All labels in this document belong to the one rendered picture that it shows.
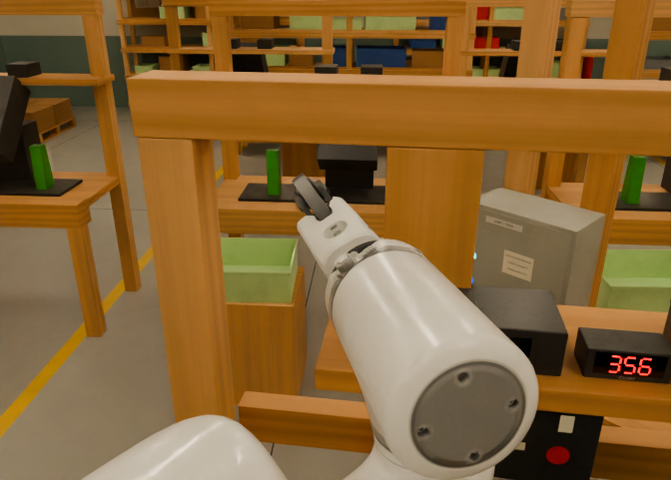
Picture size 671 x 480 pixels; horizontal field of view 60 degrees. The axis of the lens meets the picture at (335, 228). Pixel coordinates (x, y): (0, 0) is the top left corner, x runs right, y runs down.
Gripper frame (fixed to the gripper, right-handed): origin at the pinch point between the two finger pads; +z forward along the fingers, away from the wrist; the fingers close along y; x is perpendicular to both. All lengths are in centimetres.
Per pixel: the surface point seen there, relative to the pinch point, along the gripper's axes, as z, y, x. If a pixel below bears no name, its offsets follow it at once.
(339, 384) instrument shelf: 19.7, 28.4, -13.4
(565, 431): 10, 51, 10
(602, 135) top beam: 15.8, 18.1, 36.8
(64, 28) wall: 1108, -180, -186
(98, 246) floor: 447, 59, -177
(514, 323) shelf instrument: 14.5, 33.9, 12.7
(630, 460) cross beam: 23, 82, 19
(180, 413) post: 44, 29, -45
